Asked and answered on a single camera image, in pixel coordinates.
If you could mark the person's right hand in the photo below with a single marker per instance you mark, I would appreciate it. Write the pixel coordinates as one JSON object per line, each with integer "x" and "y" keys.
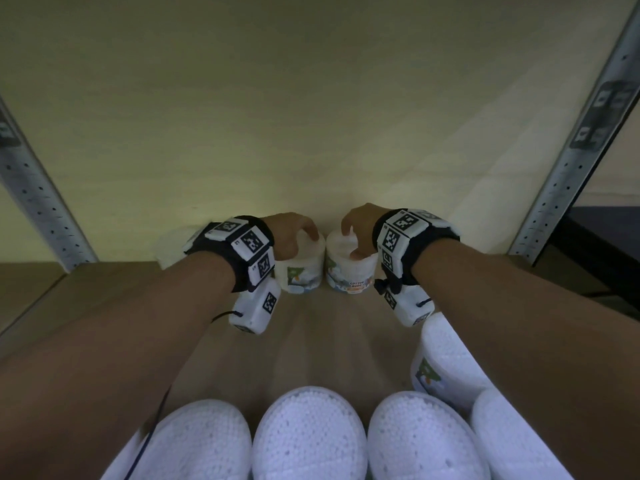
{"x": 365, "y": 224}

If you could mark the person's left hand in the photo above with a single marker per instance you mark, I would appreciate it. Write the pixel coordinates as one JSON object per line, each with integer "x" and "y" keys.
{"x": 287, "y": 234}

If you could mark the grey metal shelf wooden boards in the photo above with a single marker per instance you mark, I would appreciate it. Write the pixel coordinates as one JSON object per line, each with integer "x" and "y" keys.
{"x": 325, "y": 334}

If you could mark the group of white cotton-swab tubs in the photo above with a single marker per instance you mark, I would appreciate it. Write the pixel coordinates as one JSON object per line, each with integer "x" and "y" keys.
{"x": 310, "y": 434}

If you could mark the person's left forearm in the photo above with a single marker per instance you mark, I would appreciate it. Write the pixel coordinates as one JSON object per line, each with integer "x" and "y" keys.
{"x": 100, "y": 344}

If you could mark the person's right forearm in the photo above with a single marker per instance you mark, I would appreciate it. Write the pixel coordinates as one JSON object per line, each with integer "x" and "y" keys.
{"x": 525, "y": 319}

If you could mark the black wristband with marker tags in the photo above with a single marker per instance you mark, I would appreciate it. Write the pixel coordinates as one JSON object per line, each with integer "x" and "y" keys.
{"x": 430, "y": 234}
{"x": 220, "y": 249}

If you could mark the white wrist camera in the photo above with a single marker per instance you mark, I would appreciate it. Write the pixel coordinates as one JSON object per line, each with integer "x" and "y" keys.
{"x": 250, "y": 309}
{"x": 412, "y": 302}

